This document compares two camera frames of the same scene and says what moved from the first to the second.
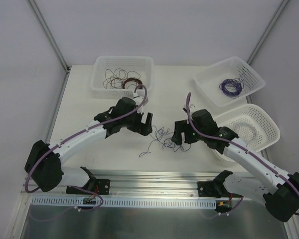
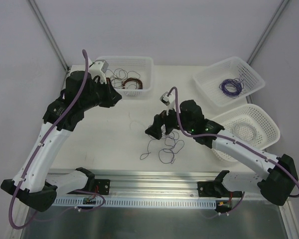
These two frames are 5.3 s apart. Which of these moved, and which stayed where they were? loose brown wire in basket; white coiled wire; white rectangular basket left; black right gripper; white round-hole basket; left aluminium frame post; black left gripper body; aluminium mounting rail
Moved: black left gripper body; black right gripper
Stayed: aluminium mounting rail; white coiled wire; loose brown wire in basket; left aluminium frame post; white rectangular basket left; white round-hole basket
